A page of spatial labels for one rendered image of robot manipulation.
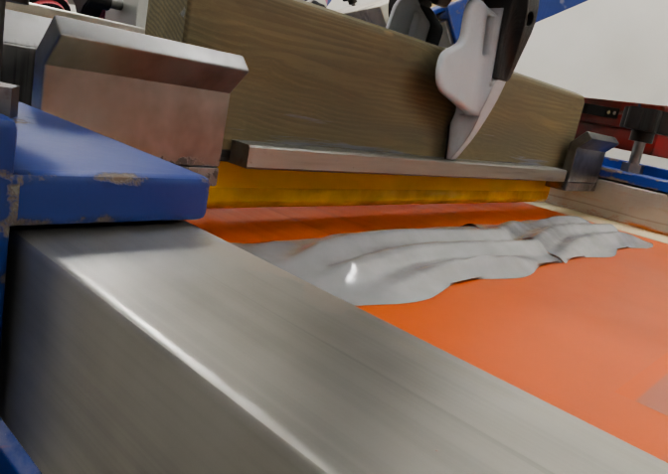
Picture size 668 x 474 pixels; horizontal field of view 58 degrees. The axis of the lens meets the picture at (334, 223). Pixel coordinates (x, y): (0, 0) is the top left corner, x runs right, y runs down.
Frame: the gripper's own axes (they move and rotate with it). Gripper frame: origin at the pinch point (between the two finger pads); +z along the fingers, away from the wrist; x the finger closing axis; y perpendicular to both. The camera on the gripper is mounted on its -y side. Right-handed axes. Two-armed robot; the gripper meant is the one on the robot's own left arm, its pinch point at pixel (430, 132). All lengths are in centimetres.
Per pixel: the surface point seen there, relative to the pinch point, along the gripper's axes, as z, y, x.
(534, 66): -23, -200, -91
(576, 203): 4.9, -25.0, 1.5
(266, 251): 5.0, 17.7, 5.3
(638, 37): -37, -200, -55
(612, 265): 5.3, -3.4, 12.1
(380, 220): 5.3, 5.7, 1.6
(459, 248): 4.6, 8.1, 8.4
